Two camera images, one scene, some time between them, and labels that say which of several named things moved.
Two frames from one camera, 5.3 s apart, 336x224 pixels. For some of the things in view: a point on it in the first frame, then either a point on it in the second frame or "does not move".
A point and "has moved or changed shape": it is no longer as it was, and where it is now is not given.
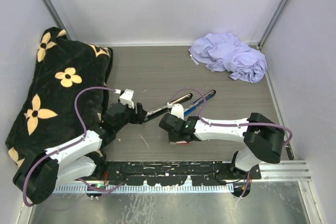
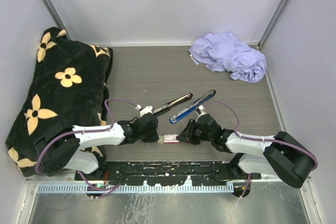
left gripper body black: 128,111 → 150,136
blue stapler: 194,105 does not move
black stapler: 150,115 does not move
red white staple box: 180,142 has moved or changed shape
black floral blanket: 67,97 does not move
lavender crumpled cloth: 222,52 does not move
